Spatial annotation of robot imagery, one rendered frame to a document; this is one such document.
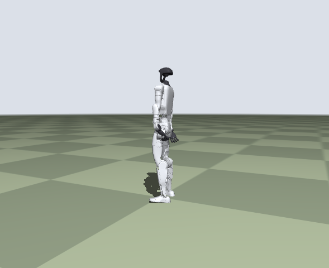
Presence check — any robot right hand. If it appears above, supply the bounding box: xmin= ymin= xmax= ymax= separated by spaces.
xmin=168 ymin=129 xmax=179 ymax=143

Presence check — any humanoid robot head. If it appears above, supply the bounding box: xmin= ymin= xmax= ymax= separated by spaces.
xmin=159 ymin=68 xmax=173 ymax=86

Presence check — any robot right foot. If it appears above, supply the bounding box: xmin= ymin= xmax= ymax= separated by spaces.
xmin=160 ymin=190 xmax=175 ymax=197

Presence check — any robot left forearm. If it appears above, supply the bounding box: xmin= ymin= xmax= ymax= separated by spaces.
xmin=152 ymin=104 xmax=160 ymax=130

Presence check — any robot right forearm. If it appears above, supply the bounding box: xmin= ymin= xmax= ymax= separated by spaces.
xmin=166 ymin=113 xmax=173 ymax=130

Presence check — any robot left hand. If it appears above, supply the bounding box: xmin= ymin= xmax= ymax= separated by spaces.
xmin=155 ymin=124 xmax=170 ymax=141

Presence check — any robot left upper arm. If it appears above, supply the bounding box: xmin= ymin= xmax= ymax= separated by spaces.
xmin=155 ymin=85 xmax=164 ymax=110

